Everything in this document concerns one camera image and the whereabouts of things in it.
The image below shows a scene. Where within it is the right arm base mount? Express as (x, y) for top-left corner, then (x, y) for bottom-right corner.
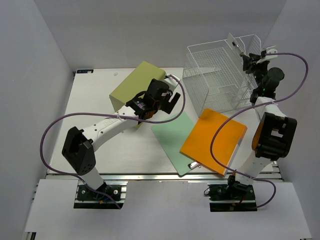
(203, 175), (258, 212)

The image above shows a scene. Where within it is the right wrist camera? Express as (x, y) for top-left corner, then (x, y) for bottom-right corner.
(257, 45), (278, 64)

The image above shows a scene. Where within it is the white clipboard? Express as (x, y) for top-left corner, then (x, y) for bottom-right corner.
(226, 33), (247, 81)

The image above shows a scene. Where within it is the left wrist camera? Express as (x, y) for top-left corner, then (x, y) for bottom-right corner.
(163, 74), (181, 92)

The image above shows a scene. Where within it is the green clipboard with paper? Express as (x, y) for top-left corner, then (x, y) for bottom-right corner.
(151, 111), (202, 177)

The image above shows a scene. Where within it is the orange notebook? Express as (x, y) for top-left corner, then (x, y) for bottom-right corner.
(180, 108), (247, 176)

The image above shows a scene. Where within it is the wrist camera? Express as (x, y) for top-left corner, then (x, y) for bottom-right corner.
(163, 74), (181, 92)
(257, 45), (278, 64)

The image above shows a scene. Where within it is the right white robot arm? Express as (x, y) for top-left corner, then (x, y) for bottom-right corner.
(225, 53), (297, 200)

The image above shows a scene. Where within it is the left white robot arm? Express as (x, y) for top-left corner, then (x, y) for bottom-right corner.
(62, 74), (181, 200)

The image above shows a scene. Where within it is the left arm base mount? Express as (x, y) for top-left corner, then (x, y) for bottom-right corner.
(73, 181), (128, 210)

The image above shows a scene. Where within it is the green metal tool chest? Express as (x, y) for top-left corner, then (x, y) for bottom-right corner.
(109, 61), (167, 130)

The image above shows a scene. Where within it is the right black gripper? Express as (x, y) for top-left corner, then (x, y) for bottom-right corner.
(242, 52), (270, 89)

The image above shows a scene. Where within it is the white wire file rack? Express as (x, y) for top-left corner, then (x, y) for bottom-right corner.
(182, 34), (261, 116)

